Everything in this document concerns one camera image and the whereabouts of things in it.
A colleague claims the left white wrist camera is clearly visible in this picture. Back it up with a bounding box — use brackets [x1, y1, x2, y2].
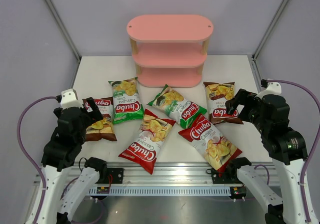
[60, 89, 83, 109]

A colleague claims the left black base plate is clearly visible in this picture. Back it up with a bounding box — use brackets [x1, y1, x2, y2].
[97, 168, 124, 184]

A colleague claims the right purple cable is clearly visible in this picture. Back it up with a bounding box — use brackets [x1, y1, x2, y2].
[267, 80, 320, 224]

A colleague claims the purple cable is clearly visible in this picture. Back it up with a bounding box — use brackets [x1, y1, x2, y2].
[267, 80, 320, 224]
[16, 96, 62, 224]

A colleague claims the brown chuba chips bag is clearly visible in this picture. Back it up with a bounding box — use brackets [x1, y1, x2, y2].
[203, 82, 243, 125]
[85, 97, 117, 142]

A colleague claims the white slotted cable duct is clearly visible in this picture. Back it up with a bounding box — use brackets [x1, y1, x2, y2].
[88, 186, 231, 197]

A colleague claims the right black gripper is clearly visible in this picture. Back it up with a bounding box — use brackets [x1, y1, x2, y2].
[225, 88, 269, 134]

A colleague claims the red Chuba chips bag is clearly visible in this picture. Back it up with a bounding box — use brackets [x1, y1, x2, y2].
[119, 109, 176, 174]
[179, 114, 242, 173]

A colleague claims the pink three-tier shelf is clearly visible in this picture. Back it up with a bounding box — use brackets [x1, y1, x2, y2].
[126, 14, 214, 88]

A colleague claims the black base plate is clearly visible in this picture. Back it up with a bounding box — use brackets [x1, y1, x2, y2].
[97, 168, 124, 184]
[206, 168, 242, 185]

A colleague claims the aluminium mounting rail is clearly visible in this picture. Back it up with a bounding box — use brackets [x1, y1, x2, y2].
[33, 162, 283, 187]

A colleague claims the green Chuba chips bag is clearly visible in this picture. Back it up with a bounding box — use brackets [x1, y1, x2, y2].
[109, 77, 144, 124]
[147, 84, 207, 129]

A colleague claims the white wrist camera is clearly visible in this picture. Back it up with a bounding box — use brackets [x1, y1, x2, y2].
[257, 79, 282, 99]
[60, 89, 83, 109]

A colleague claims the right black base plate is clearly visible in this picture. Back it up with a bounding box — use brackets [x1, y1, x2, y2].
[206, 168, 242, 185]

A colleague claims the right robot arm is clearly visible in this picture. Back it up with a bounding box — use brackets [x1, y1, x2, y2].
[226, 89, 319, 224]

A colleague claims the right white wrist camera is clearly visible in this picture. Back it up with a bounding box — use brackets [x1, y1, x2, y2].
[257, 79, 282, 99]

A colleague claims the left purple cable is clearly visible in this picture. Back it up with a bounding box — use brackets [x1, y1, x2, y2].
[16, 96, 62, 224]

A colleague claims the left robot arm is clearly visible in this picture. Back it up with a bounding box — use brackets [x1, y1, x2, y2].
[27, 94, 108, 224]

